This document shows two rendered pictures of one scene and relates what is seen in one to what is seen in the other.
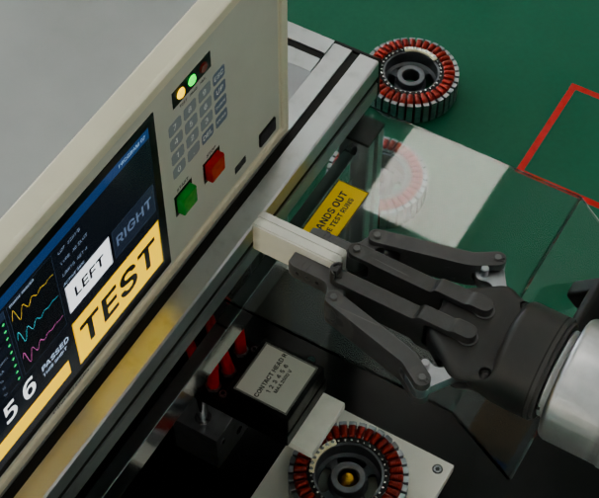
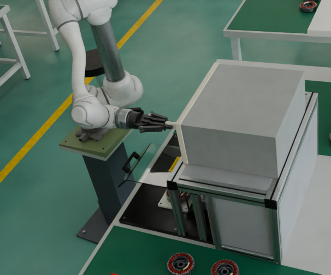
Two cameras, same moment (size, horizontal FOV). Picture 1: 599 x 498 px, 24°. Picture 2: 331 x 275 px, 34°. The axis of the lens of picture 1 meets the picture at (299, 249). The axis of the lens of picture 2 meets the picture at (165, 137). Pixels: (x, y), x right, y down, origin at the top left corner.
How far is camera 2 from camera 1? 249 cm
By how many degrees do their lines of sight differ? 88
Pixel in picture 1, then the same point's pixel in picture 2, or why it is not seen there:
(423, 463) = (164, 203)
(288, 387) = not seen: hidden behind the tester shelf
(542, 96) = not seen: outside the picture
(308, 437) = not seen: hidden behind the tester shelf
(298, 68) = (183, 175)
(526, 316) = (135, 114)
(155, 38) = (193, 105)
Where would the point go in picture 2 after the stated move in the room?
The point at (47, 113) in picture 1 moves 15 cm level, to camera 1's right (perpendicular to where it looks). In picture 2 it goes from (207, 92) to (170, 100)
